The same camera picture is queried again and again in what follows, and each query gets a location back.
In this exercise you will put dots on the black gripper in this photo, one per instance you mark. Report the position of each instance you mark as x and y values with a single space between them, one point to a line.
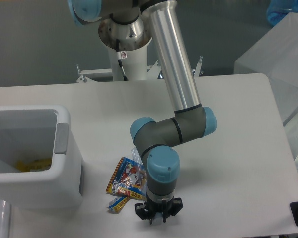
147 210

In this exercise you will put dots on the clear plastic water bottle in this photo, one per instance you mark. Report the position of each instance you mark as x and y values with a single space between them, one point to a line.
137 160

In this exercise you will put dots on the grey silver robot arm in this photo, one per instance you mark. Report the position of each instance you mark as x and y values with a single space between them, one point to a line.
155 141

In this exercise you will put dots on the small crumpled blue wrapper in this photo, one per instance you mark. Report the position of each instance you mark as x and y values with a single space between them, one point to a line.
116 205

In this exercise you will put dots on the translucent plastic storage box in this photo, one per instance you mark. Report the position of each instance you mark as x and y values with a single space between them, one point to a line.
276 56

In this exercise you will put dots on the blue water jug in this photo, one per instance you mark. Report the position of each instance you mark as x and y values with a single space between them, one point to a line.
278 9

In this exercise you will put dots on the metal clamp screw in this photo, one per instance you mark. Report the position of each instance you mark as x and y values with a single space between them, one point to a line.
197 72

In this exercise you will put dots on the white trash can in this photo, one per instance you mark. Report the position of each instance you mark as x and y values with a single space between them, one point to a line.
32 132

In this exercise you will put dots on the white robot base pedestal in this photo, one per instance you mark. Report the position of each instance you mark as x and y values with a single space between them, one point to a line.
124 63

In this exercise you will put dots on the blue cartoon snack bag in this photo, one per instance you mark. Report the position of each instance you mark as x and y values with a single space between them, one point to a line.
127 180

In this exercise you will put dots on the white mounting bracket frame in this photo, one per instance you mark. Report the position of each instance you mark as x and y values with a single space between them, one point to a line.
153 72

